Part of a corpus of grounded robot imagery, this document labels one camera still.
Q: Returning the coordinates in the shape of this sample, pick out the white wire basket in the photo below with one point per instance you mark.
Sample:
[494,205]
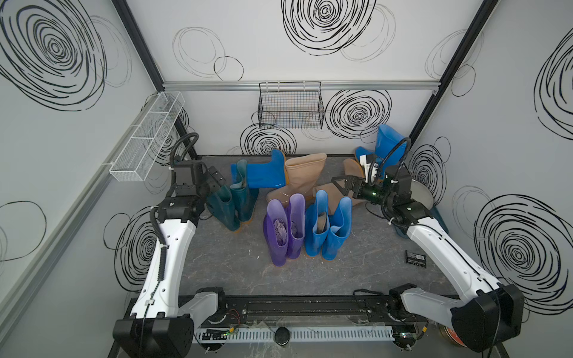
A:
[149,136]

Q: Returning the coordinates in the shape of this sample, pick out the black wire basket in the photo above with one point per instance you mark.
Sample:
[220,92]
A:
[294,105]

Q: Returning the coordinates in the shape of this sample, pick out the small black packet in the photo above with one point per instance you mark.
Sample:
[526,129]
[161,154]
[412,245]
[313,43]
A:
[415,259]

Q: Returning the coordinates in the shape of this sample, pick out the black round knob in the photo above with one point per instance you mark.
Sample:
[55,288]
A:
[282,336]

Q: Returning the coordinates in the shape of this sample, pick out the red round tin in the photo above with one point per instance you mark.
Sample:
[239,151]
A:
[451,336]

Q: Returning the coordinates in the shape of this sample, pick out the white slotted cable duct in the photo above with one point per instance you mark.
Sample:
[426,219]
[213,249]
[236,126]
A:
[300,334]

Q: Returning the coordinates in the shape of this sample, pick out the grey round plate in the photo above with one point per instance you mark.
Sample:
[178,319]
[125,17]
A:
[422,194]

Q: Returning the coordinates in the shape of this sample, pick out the teal square tray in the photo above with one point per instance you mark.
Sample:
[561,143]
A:
[436,215]

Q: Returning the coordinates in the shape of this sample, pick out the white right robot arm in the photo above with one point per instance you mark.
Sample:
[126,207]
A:
[486,312]

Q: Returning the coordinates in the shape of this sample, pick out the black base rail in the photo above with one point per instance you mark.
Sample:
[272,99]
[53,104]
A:
[378,307]

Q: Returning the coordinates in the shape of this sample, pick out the blue rain boot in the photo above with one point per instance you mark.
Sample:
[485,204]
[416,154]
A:
[316,224]
[387,139]
[260,175]
[340,229]

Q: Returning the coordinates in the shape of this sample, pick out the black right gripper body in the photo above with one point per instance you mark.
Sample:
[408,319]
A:
[369,192]

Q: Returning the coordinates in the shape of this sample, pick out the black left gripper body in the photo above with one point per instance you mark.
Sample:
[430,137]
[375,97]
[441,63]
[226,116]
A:
[211,186]

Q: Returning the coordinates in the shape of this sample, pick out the dark green rain boot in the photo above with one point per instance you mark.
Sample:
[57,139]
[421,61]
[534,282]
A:
[244,197]
[222,207]

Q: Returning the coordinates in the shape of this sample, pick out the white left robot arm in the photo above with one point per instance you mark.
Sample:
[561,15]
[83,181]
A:
[159,325]

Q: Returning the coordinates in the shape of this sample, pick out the purple rain boot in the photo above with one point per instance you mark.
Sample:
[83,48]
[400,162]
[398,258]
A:
[295,213]
[276,233]

